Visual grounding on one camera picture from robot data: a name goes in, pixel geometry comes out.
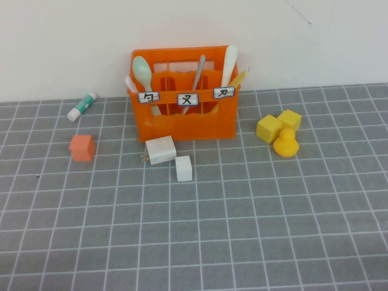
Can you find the green white glue stick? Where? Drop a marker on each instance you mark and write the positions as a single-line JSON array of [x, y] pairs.
[[82, 106]]

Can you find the yellow cube block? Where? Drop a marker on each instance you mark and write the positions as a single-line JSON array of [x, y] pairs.
[[267, 128], [291, 119]]

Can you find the cream white plastic knife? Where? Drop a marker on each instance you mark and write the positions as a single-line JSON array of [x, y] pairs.
[[231, 57]]

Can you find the white cube block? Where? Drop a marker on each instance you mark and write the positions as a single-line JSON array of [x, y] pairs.
[[184, 169]]

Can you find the yellow rubber duck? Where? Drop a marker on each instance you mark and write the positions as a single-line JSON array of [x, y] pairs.
[[285, 145]]

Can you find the grey plastic fork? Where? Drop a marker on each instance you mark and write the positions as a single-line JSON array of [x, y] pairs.
[[199, 74]]

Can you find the white fork character label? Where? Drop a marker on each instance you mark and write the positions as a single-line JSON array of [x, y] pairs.
[[188, 99]]

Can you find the white plug charger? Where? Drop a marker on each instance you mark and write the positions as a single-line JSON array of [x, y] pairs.
[[160, 150]]

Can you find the orange cube block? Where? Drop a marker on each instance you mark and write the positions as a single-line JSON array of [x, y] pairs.
[[82, 148]]

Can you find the mint green plastic spoon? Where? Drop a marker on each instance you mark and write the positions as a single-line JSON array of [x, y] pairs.
[[142, 71]]

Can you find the white spoon character label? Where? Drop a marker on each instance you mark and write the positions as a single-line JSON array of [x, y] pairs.
[[148, 97]]

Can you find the white knife character label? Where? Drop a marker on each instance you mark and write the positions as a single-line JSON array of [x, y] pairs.
[[224, 92]]

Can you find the orange plastic cutlery holder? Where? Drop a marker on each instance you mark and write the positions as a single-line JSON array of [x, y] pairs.
[[188, 127]]

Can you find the yellow flat strip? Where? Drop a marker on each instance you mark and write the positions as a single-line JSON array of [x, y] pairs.
[[238, 79]]

